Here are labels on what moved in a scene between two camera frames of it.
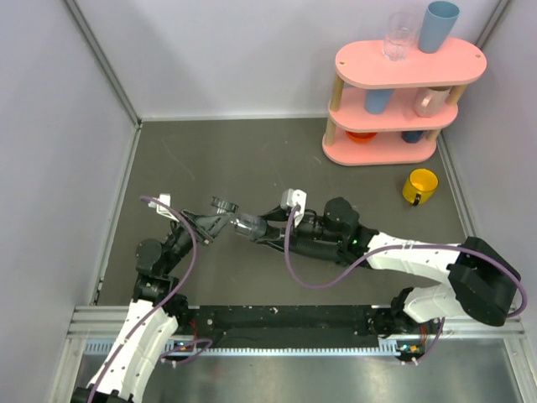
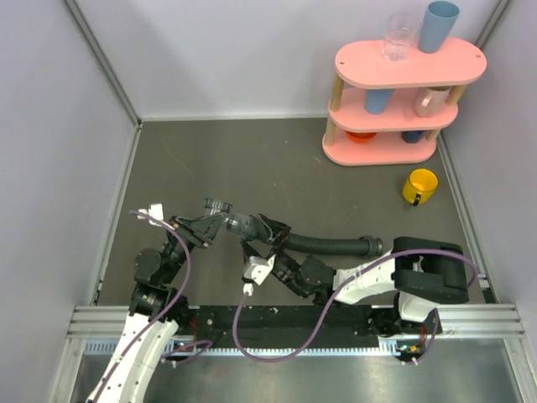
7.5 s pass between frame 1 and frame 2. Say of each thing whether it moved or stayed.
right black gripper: moved
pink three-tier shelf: stayed
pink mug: stayed
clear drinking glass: stayed
